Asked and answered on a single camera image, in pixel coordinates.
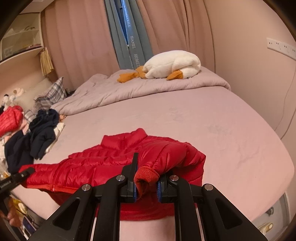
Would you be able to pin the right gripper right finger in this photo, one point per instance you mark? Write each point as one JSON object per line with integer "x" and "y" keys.
{"x": 203, "y": 212}

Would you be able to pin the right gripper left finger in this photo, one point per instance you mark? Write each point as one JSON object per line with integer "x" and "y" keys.
{"x": 92, "y": 211}

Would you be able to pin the red puffer jacket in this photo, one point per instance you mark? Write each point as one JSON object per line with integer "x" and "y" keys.
{"x": 94, "y": 166}
{"x": 11, "y": 119}

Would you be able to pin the dark navy garment pile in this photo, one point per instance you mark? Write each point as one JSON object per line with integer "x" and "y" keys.
{"x": 23, "y": 148}

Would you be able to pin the pink bed mattress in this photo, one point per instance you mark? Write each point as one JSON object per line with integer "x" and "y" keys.
{"x": 245, "y": 158}

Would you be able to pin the white garment under pile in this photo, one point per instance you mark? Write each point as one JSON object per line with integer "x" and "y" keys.
{"x": 57, "y": 130}

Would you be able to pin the small plush toy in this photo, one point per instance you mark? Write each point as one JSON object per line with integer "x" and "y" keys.
{"x": 8, "y": 100}

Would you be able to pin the plaid pillow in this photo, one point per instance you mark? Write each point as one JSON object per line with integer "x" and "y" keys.
{"x": 55, "y": 93}

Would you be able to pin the yellow tassel hanging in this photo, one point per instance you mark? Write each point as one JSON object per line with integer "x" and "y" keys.
{"x": 46, "y": 62}

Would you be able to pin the grey folded duvet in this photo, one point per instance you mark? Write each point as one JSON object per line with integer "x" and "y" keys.
{"x": 101, "y": 90}

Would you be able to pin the white plush goose toy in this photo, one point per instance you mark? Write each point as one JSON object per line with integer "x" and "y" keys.
{"x": 176, "y": 64}

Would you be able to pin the pink curtain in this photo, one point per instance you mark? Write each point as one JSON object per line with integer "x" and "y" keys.
{"x": 78, "y": 37}

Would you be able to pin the blue grey curtain panel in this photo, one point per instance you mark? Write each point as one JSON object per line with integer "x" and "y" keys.
{"x": 128, "y": 32}

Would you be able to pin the white drawer with handle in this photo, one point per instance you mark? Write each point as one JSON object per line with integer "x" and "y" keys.
{"x": 274, "y": 222}

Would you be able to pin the white wall shelf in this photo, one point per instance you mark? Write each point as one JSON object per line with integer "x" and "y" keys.
{"x": 22, "y": 40}

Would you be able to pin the white wall power strip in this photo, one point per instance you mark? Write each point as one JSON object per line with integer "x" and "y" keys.
{"x": 281, "y": 47}

